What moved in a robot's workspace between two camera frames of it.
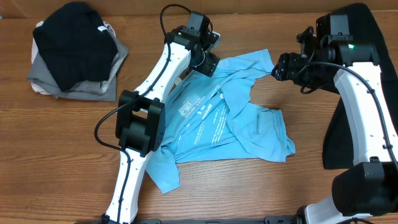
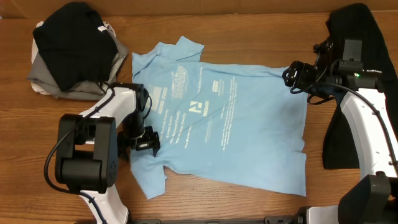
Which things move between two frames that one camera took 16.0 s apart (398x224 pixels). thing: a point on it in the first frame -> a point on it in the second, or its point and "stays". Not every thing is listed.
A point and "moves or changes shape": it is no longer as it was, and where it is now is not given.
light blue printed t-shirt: (211, 118) moves or changes shape
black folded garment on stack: (74, 45) stays
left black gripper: (210, 65) -> (152, 139)
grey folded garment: (104, 91) stays
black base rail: (293, 219) stays
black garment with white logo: (337, 151) stays
